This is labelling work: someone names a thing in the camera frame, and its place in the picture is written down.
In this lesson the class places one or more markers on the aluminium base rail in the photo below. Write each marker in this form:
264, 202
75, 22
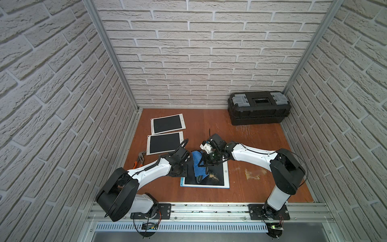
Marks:
210, 218

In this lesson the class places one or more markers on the small white drawing tablet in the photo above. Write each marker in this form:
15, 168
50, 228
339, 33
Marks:
167, 124

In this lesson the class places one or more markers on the aluminium corner post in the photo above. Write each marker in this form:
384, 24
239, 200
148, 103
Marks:
97, 21
328, 18

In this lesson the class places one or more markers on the blue microfiber cloth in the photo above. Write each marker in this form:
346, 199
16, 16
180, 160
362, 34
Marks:
200, 171

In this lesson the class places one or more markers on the right aluminium corner post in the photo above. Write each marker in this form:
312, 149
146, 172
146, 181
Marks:
328, 18

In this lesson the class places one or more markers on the blue framed drawing tablet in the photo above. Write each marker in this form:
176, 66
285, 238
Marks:
218, 177

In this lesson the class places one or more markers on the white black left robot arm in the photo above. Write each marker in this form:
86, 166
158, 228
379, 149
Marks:
119, 195

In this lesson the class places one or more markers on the orange handled pliers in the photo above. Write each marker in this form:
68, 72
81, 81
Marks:
140, 160

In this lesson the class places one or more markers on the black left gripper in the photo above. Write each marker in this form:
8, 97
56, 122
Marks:
187, 162

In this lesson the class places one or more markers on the left aluminium corner post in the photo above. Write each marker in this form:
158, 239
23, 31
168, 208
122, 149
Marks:
97, 21

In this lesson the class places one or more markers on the black plastic toolbox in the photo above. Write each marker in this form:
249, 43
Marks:
263, 107

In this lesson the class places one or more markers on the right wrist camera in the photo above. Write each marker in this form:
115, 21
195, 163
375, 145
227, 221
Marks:
206, 146

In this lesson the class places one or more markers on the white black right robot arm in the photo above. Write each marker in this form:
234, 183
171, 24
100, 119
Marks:
287, 172

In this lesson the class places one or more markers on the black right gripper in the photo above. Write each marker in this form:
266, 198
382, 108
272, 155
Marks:
205, 161

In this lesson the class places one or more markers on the large white drawing tablet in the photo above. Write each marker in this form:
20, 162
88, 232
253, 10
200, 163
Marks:
162, 143

